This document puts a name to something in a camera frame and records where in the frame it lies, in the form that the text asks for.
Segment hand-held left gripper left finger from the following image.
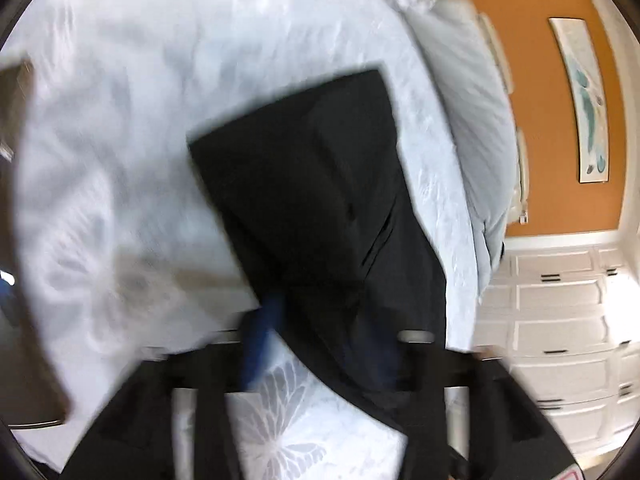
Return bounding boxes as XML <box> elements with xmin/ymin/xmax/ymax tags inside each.
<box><xmin>60</xmin><ymin>292</ymin><xmax>288</xmax><ymax>480</ymax></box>

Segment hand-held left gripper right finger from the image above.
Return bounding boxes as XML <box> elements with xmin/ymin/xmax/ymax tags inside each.
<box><xmin>395</xmin><ymin>329</ymin><xmax>588</xmax><ymax>480</ymax></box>

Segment butterfly print bedsheet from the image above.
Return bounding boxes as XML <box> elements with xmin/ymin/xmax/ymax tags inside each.
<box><xmin>10</xmin><ymin>0</ymin><xmax>483</xmax><ymax>480</ymax></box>

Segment white panelled wardrobe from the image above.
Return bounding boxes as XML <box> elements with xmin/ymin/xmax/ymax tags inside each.
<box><xmin>470</xmin><ymin>230</ymin><xmax>640</xmax><ymax>461</ymax></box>

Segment framed wall picture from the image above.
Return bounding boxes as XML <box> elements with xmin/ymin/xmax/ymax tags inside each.
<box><xmin>548</xmin><ymin>17</ymin><xmax>612</xmax><ymax>184</ymax></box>

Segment black pants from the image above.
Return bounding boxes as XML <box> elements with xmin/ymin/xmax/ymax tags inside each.
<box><xmin>186</xmin><ymin>62</ymin><xmax>451</xmax><ymax>441</ymax></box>

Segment grey duvet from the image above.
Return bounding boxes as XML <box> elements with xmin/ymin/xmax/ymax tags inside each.
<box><xmin>385</xmin><ymin>0</ymin><xmax>521</xmax><ymax>301</ymax></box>

